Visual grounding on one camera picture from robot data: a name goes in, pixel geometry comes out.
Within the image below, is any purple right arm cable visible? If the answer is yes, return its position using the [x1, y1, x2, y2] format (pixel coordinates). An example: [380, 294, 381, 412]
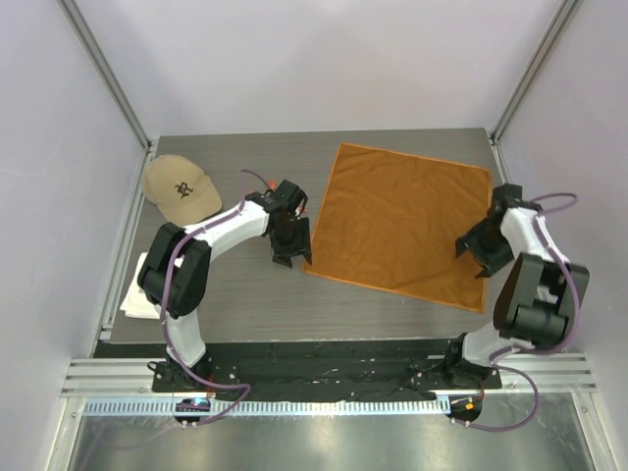
[465, 193, 583, 432]

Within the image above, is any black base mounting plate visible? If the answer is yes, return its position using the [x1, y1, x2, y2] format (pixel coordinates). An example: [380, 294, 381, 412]
[148, 340, 501, 402]

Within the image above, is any beige baseball cap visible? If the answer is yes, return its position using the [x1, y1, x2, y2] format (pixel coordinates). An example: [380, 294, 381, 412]
[140, 154, 223, 227]

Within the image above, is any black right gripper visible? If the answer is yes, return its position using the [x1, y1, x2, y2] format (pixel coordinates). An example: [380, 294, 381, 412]
[454, 219, 514, 279]

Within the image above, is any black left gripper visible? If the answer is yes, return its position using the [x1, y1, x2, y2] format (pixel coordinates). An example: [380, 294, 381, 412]
[269, 216, 311, 268]

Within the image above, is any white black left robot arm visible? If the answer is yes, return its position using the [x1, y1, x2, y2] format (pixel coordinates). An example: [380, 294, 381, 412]
[136, 180, 312, 392]

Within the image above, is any orange cloth napkin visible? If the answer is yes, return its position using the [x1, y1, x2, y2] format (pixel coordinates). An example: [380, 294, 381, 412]
[302, 142, 493, 313]

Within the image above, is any white folded towel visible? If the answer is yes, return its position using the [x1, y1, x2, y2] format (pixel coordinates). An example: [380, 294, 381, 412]
[120, 252, 159, 320]

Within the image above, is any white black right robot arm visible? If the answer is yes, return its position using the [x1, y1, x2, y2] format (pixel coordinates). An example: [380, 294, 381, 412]
[438, 183, 590, 388]

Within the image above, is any orange plastic fork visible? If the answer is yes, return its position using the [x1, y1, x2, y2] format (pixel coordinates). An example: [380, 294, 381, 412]
[259, 181, 276, 193]

